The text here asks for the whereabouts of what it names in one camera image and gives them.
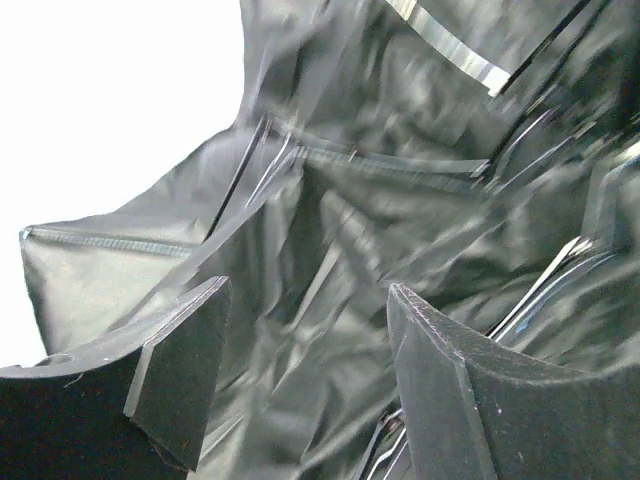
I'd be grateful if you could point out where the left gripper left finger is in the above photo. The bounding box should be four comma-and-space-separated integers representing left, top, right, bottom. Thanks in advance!
1, 277, 231, 479

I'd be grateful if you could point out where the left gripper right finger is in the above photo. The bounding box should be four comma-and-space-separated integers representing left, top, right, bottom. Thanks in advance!
387, 284, 639, 479

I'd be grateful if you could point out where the blue folding umbrella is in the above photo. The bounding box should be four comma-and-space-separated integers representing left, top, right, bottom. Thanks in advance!
21, 1, 639, 479

